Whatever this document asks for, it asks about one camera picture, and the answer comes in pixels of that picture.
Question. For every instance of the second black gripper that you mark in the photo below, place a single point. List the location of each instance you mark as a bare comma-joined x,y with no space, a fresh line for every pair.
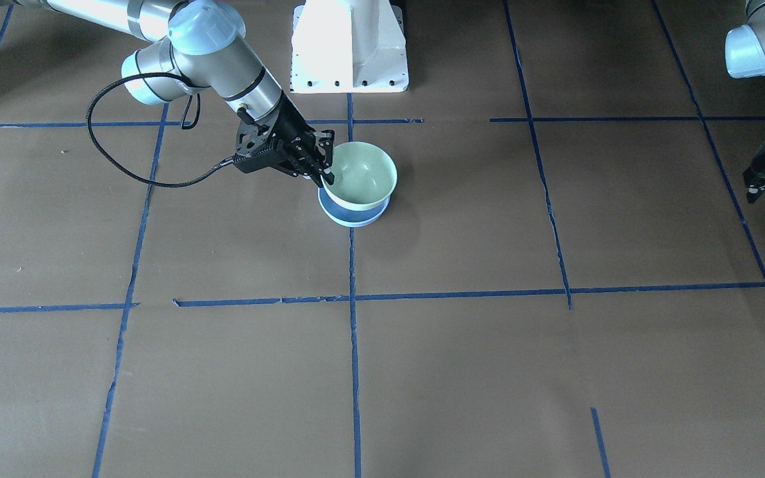
291,130

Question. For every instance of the green bowl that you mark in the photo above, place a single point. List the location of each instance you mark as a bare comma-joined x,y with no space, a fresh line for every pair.
364,176

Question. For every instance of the blue bowl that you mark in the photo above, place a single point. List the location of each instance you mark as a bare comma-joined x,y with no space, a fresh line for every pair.
349,218

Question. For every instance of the second grey blue robot arm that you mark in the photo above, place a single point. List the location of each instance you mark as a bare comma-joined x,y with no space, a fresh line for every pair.
200,45

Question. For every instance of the white pedestal base plate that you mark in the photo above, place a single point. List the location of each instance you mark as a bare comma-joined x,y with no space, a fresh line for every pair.
349,47

